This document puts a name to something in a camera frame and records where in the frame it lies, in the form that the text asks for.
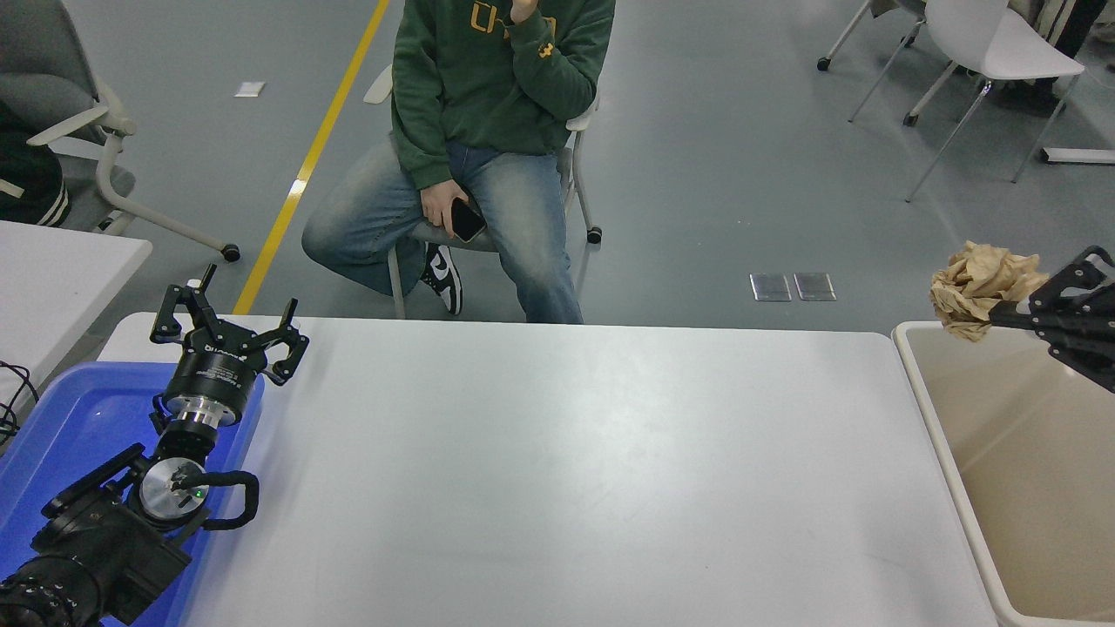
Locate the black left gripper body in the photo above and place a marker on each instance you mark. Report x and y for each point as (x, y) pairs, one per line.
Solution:
(213, 374)

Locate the tan paper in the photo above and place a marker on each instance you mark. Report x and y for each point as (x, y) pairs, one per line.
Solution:
(976, 287)

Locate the black smartphone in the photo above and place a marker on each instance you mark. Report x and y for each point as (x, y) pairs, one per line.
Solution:
(470, 223)

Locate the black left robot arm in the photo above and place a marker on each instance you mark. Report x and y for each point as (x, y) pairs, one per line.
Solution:
(96, 540)

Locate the person's right hand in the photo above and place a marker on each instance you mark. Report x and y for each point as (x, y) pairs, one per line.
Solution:
(438, 211)

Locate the person's left hand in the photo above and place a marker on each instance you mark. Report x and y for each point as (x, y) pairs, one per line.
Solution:
(524, 9)

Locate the white side table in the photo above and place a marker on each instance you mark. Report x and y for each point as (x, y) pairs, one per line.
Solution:
(52, 279)

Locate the blue plastic tray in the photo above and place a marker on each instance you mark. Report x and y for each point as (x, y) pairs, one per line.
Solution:
(70, 418)

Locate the large pale plastic bin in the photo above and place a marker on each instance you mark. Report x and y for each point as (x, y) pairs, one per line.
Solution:
(1028, 453)

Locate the white table foot bar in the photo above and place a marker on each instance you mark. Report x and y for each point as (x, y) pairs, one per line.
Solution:
(1080, 156)

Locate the person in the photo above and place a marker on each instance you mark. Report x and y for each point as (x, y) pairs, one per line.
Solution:
(462, 87)
(26, 183)
(1084, 22)

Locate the white plastic chair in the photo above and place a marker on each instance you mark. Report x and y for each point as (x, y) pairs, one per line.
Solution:
(993, 43)

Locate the silver floor socket plate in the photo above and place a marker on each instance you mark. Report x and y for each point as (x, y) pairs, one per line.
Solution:
(771, 286)
(814, 286)

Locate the grey office chair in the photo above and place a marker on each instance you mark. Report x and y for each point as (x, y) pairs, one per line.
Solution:
(52, 43)

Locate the white-legged rolling chair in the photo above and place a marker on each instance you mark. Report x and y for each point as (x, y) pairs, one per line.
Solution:
(893, 5)

